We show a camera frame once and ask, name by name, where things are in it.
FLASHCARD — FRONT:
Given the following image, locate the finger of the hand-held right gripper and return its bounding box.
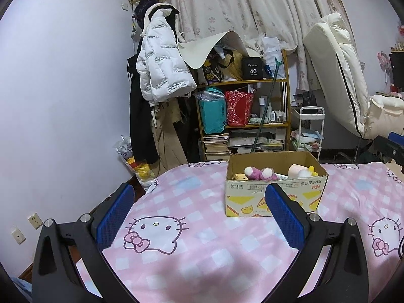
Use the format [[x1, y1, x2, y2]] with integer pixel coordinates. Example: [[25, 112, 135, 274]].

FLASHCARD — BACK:
[[374, 132, 404, 174]]

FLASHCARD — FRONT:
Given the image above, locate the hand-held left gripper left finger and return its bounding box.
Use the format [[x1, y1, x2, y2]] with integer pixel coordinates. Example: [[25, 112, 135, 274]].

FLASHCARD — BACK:
[[32, 182, 139, 303]]

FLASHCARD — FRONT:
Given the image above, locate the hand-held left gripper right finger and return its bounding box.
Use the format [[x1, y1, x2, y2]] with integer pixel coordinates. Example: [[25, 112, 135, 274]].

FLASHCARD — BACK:
[[264, 182, 370, 303]]

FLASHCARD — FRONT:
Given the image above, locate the cardboard box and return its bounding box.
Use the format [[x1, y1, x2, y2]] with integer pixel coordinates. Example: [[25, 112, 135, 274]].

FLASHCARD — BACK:
[[225, 151, 329, 218]]

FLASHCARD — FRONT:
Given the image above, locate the white fluffy plush toy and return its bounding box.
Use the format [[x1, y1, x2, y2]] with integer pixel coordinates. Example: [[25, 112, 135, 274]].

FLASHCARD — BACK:
[[298, 165, 319, 178]]

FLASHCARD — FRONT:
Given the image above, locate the pale peach plush toy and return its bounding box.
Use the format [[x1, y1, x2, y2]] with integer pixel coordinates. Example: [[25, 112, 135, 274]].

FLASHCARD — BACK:
[[287, 163, 308, 179]]

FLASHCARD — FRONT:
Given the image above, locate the purple and white plush toy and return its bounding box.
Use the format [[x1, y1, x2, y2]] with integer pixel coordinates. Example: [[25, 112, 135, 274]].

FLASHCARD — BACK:
[[244, 166, 280, 182]]

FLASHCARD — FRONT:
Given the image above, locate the cream armchair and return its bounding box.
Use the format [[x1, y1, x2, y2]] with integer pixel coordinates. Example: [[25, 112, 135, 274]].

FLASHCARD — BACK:
[[363, 93, 404, 141]]

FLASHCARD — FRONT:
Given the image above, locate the plastic bag of toys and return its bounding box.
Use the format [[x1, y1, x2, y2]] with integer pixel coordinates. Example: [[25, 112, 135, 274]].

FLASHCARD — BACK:
[[113, 136, 158, 193]]

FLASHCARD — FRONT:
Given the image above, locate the white trolley cart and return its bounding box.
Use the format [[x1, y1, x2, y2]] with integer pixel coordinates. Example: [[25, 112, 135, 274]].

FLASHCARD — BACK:
[[290, 107, 325, 161]]

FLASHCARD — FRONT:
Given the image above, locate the black storage container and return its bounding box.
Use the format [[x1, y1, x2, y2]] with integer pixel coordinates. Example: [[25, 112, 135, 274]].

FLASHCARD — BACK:
[[388, 52, 404, 86]]

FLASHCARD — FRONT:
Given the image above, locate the pile of papers and magazines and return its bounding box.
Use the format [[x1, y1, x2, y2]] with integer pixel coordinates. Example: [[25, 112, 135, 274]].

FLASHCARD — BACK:
[[228, 129, 285, 154]]

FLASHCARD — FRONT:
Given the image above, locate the pink cartoon cat blanket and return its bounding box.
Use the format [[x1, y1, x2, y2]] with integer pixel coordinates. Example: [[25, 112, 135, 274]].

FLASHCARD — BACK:
[[74, 161, 404, 303]]

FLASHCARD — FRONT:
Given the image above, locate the pink desk fan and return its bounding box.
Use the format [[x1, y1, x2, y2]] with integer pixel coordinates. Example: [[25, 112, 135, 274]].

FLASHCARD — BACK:
[[375, 50, 393, 84]]

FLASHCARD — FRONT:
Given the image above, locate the beige coat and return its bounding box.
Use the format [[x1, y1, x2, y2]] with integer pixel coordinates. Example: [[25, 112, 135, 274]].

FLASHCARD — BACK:
[[153, 99, 188, 177]]

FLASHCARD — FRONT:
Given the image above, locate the black coat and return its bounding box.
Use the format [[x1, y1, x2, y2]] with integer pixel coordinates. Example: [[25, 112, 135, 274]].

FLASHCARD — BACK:
[[127, 49, 160, 165]]

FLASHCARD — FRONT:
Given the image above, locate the cream folded mattress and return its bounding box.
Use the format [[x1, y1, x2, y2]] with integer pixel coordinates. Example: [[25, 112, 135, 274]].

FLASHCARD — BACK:
[[303, 12, 371, 139]]

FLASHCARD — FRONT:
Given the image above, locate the dark bag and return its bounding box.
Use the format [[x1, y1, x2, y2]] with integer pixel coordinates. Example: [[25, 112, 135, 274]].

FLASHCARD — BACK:
[[292, 91, 318, 109]]

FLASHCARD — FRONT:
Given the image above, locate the stack of books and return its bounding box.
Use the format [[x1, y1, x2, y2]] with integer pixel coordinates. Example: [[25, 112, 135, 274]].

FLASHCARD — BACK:
[[202, 133, 231, 161]]

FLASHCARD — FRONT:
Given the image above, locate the group of small bottles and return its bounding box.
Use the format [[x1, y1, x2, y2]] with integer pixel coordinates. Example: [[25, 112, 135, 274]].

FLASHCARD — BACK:
[[259, 98, 288, 123]]

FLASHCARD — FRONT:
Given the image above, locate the green pole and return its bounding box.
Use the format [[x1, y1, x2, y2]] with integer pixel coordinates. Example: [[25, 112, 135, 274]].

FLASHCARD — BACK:
[[251, 55, 285, 154]]

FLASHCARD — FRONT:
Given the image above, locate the red patterned bag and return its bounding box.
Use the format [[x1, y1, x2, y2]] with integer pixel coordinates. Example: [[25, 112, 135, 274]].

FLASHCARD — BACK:
[[225, 90, 255, 126]]

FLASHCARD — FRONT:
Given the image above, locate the teal bag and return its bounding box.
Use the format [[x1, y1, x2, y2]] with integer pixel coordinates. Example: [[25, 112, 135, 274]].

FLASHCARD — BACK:
[[196, 88, 226, 135]]

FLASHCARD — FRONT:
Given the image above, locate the wooden shelf unit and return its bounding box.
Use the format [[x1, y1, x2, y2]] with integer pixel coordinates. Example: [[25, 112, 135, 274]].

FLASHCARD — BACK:
[[193, 49, 290, 161]]

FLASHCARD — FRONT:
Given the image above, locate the white plastic bag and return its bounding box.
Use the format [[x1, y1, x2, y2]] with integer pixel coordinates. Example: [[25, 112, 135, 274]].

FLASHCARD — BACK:
[[260, 35, 286, 79]]

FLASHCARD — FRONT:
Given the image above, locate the black box with white print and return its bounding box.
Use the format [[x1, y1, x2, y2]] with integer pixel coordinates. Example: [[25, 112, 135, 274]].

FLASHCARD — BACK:
[[241, 56, 264, 80]]

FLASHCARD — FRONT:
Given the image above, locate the yellow bag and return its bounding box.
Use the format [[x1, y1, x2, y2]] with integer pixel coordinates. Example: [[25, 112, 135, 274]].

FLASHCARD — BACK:
[[221, 50, 243, 81]]

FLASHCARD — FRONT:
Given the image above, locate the white puffer jacket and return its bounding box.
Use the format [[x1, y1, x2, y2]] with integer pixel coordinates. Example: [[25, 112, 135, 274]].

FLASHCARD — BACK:
[[136, 3, 197, 103]]

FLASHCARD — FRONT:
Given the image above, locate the black cartoon print bag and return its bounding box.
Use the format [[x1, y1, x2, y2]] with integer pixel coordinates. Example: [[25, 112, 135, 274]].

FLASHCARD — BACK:
[[202, 58, 221, 84]]

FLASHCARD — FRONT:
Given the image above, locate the curled cream mat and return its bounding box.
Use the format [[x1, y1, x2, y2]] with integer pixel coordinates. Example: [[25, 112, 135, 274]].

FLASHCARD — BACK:
[[177, 31, 264, 69]]

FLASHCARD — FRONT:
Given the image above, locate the floral curtain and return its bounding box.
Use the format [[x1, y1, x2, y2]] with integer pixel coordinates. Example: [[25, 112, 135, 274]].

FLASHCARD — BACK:
[[164, 0, 348, 90]]

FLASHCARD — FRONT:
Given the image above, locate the folding chair frame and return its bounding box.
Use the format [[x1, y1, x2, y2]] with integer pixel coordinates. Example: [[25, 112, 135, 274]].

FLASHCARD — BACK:
[[336, 137, 384, 165]]

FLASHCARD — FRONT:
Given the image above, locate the wall socket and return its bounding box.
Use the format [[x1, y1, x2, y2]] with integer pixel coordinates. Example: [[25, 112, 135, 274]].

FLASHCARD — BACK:
[[27, 212, 44, 229], [10, 226, 27, 245]]

